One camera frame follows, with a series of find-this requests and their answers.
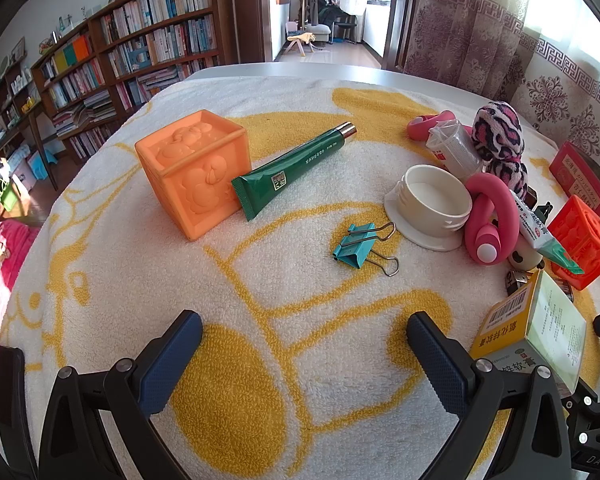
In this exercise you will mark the knotted pink bendy hair roller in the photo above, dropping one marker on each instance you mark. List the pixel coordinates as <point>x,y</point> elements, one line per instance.
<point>500,215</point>

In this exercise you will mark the orange embossed toy block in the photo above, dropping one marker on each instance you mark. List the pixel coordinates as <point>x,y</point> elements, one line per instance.
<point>195,170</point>

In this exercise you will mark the teal binder clip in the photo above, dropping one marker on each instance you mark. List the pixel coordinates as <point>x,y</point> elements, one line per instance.
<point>356,251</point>

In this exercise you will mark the white table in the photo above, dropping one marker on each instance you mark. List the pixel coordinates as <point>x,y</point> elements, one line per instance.
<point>305,71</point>

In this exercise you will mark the yellow medicine box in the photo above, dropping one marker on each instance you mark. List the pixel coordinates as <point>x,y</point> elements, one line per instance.
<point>525,330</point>

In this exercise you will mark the green ointment tube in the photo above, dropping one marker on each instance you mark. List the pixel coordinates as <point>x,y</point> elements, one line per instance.
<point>290,167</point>

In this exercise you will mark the leopard print plush scrunchie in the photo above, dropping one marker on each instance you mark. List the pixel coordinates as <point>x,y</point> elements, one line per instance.
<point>497,130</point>

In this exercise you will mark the red tin box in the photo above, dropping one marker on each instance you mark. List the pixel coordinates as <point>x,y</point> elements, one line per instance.
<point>575,165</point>

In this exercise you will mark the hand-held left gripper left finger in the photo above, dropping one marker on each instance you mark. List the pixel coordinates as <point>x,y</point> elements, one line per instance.
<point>172,360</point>

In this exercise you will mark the white and yellow blanket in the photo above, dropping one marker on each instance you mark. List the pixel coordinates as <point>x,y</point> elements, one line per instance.
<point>280,340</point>

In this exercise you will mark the wooden bookshelf with books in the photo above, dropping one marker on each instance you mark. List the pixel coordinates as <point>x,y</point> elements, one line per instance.
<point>140,35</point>

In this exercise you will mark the green bag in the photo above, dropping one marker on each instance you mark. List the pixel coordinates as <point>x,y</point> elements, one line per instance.
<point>7,195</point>

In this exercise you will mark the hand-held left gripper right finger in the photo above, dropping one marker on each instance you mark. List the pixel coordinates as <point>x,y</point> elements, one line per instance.
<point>440,360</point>

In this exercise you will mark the white tube with green end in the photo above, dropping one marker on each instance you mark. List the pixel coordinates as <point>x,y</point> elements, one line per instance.
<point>535,225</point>

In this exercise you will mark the red embossed toy block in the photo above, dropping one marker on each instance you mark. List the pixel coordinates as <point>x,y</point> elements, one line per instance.
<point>580,240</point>

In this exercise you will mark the panda figure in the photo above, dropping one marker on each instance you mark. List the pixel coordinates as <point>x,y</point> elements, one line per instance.
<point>525,260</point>

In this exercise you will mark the pink stool with yellow cloth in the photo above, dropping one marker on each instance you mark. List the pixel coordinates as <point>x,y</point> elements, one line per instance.
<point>301,40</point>

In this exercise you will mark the blue plastic stool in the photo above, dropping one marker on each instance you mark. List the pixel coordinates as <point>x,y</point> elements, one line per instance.
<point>42,165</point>

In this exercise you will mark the clear measuring cup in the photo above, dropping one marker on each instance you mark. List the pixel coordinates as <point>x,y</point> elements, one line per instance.
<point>457,152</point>

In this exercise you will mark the wooden door frame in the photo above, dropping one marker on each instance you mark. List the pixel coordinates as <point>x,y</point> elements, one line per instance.
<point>245,10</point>

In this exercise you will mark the pink bedding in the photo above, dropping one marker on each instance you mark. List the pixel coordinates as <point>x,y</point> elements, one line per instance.
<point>0,270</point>

